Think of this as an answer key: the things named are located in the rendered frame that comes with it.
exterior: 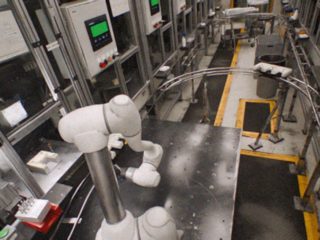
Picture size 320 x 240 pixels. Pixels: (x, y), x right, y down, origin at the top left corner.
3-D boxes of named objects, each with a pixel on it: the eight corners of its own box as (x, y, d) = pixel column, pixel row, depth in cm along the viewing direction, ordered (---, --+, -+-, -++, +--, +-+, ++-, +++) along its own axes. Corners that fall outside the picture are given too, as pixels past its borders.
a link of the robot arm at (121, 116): (140, 115, 101) (111, 121, 100) (133, 85, 88) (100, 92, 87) (144, 136, 92) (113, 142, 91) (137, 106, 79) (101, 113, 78)
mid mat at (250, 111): (280, 141, 265) (280, 140, 265) (233, 135, 285) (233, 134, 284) (276, 101, 339) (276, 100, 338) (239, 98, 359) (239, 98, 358)
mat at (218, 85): (219, 132, 295) (219, 130, 294) (178, 127, 316) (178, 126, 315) (244, 27, 726) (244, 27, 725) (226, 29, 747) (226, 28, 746)
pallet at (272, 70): (252, 74, 251) (253, 65, 245) (259, 70, 257) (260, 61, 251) (283, 81, 225) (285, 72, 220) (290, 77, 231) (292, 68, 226)
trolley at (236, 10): (222, 50, 565) (224, 10, 510) (218, 45, 611) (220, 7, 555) (257, 47, 555) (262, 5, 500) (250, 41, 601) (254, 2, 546)
